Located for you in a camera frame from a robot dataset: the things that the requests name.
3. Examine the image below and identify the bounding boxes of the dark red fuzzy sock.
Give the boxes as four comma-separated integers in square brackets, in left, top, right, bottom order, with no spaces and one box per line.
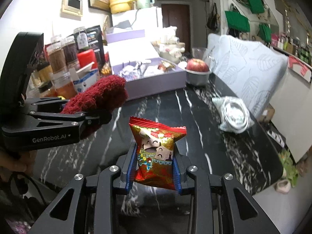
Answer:
[62,75,128,114]

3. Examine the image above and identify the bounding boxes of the red snack packet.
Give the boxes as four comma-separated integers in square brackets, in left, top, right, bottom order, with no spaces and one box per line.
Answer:
[129,116,187,190]

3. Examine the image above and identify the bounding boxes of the blue white carton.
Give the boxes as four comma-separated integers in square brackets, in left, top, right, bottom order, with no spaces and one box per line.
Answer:
[69,62,100,93]

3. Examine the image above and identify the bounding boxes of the red canister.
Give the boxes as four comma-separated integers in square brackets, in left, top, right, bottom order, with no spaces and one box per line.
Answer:
[77,49,98,69]

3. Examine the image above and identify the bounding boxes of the white lid glass jar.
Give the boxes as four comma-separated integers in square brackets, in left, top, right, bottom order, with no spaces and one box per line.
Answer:
[74,27,89,52]

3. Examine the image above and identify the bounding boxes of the black printed box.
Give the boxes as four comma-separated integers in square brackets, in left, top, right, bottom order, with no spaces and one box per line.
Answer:
[86,25,105,67]

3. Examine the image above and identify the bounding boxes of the lavender gift box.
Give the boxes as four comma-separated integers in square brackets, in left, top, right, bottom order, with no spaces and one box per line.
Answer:
[106,29,186,100]

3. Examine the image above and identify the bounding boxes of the small metal bowl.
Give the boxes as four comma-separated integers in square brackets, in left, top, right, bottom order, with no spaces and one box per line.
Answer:
[186,69,211,87]

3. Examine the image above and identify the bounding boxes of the cream cartoon kettle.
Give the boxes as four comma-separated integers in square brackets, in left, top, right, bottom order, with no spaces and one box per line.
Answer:
[159,42,185,64]

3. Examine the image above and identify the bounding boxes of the green slippers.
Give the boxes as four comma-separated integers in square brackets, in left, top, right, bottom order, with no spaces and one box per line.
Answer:
[278,149,299,188]

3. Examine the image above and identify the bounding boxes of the red apple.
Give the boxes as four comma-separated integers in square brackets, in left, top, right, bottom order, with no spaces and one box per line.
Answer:
[186,59,209,72]

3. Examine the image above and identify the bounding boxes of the clear plastic bag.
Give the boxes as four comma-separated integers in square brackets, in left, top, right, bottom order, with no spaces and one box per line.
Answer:
[151,26,179,45]

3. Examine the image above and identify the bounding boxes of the white refrigerator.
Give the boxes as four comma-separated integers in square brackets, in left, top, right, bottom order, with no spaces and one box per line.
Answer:
[109,7,163,33]

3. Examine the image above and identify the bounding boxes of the yellow enamel pot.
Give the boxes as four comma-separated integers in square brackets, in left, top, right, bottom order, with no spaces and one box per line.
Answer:
[109,0,137,14]

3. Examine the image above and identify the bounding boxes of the clear glass mug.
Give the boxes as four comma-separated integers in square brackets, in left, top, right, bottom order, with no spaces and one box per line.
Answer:
[192,48,215,66]

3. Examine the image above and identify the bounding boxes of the white cabinet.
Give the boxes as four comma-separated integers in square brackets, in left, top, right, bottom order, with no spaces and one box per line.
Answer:
[270,68,311,162]

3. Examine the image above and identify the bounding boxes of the dark wooden door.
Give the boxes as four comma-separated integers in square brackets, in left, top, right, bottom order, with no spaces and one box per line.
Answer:
[161,4,191,52]

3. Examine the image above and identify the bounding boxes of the black hanging handbag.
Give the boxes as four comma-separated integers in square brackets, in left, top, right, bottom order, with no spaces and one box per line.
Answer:
[206,3,220,32]

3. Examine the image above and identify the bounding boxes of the large green tote bag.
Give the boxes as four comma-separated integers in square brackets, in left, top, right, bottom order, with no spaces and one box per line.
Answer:
[225,3,250,33]

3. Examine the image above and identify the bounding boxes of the upper green tote bag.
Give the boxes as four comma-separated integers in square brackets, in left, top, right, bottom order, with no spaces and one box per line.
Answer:
[248,0,264,14]

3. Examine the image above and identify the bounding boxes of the bagged white cable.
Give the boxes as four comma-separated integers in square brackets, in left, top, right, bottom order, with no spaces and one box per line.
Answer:
[211,96,254,134]

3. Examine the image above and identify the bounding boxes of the wall intercom panel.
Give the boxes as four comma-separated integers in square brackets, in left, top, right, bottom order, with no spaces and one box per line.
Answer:
[61,0,82,17]

